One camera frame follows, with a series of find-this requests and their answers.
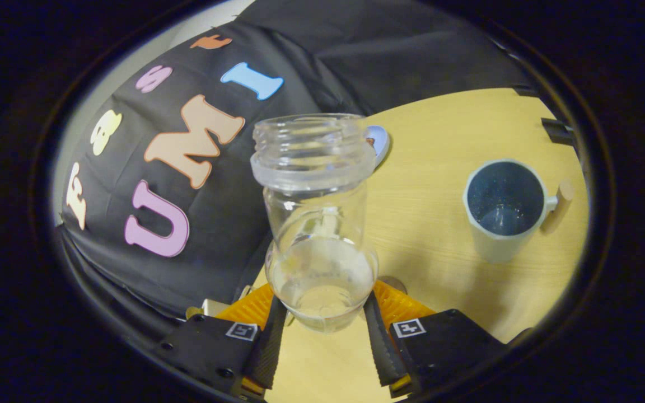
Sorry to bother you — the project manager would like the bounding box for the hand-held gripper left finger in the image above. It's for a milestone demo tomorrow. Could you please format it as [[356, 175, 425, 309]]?
[[157, 283, 288, 399]]

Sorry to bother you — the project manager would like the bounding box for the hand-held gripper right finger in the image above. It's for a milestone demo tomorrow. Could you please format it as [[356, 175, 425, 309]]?
[[363, 280, 507, 399]]

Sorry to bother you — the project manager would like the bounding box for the round wooden coaster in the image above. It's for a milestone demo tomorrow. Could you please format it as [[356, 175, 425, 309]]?
[[377, 275, 408, 296]]

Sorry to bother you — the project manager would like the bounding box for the white cup with wooden handle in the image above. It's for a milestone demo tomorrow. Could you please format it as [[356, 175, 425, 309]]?
[[462, 159, 575, 265]]

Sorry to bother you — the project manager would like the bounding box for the clear glass bottle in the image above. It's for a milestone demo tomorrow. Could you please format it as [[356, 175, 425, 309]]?
[[250, 114, 379, 334]]

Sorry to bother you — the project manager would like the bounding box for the wooden table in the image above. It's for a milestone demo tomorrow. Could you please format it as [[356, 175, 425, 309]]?
[[244, 87, 589, 403]]

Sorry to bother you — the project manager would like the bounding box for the small blue plate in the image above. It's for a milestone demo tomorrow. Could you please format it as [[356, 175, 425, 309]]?
[[366, 125, 390, 168]]

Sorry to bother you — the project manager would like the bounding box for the black backdrop cloth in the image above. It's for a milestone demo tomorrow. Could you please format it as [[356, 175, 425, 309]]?
[[57, 0, 541, 342]]

